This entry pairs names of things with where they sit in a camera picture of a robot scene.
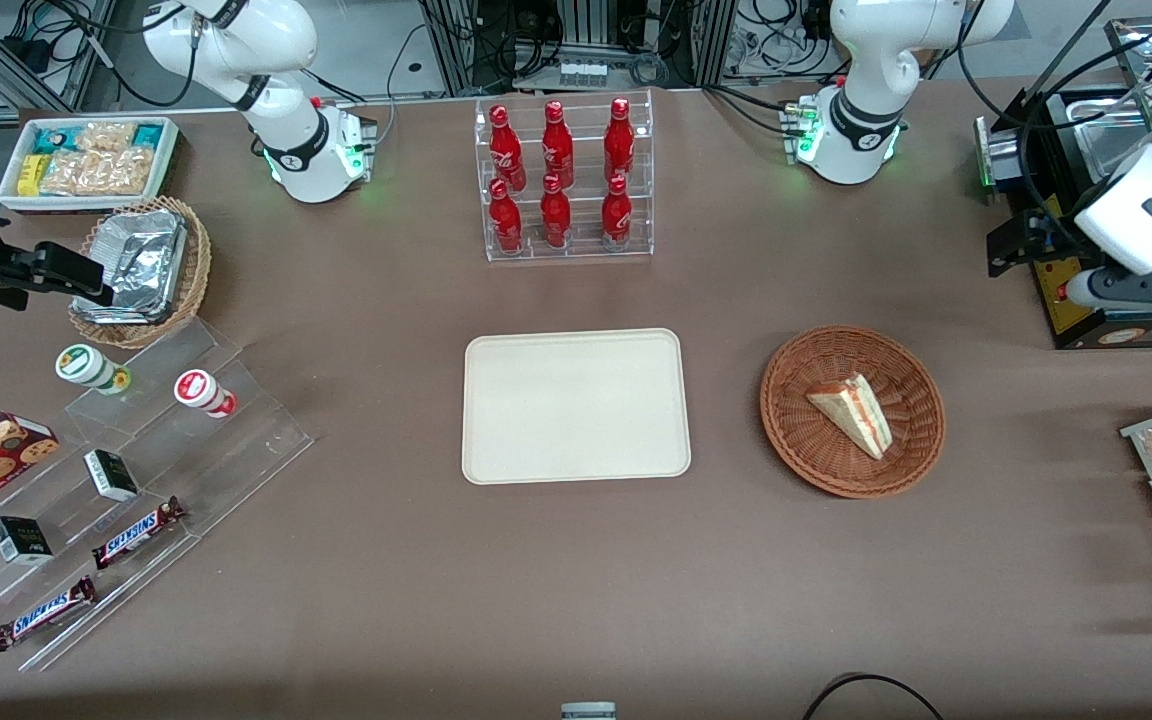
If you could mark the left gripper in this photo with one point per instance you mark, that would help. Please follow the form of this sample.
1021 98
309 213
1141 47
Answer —
1049 238

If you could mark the triangular sandwich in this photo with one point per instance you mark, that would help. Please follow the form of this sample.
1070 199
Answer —
851 410

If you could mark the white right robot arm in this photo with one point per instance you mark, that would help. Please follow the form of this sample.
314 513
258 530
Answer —
286 150

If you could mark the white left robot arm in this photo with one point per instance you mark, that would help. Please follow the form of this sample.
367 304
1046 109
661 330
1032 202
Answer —
861 60

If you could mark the steel food tray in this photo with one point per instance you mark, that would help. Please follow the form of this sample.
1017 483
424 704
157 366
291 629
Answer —
1106 140

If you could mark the light wicker basket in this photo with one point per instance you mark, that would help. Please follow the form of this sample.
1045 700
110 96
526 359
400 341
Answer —
198 260

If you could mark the round brown wicker basket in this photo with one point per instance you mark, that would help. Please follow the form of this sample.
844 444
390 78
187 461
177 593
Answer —
801 440

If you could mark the cream plastic tray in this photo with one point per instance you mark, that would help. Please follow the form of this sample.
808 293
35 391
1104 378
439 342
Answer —
576 405

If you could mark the yellow snack packet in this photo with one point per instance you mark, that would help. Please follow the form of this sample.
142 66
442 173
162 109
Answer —
31 175

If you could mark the green lid cup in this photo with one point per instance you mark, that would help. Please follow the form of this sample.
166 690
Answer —
84 365

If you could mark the aluminium foil container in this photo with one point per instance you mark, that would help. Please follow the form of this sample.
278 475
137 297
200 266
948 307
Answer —
141 265

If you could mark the white rectangular snack bin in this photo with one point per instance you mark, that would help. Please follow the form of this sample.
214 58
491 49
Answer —
11 170

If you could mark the large clear cracker bag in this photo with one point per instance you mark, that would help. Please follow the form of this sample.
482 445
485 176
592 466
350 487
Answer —
101 172

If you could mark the black food display case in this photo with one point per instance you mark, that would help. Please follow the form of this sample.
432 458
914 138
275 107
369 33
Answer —
1116 335

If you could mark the teal snack packet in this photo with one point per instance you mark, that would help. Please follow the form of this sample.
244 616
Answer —
147 135
51 138

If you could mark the small clear cracker bag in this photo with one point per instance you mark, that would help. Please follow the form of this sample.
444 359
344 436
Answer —
106 136

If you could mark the red lid cup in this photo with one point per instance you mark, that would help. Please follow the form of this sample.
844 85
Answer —
198 390

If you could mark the small black box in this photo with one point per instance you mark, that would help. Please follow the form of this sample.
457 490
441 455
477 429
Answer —
111 475
21 540

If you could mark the clear acrylic stepped shelf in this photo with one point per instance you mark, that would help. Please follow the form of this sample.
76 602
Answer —
236 440

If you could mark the snickers chocolate bar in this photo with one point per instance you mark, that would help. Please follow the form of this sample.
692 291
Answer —
136 533
44 614

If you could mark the red cola bottle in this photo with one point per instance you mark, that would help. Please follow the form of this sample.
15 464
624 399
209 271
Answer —
617 215
555 218
558 145
619 140
506 222
507 150

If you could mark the clear acrylic bottle rack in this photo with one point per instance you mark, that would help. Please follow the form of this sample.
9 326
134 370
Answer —
586 250

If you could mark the small grey white box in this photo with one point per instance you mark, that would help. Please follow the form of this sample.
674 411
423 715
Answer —
588 712

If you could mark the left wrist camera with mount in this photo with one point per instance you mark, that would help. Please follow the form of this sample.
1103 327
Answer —
1136 290

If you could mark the aluminium frame rack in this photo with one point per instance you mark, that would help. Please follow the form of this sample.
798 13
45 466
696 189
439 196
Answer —
451 45

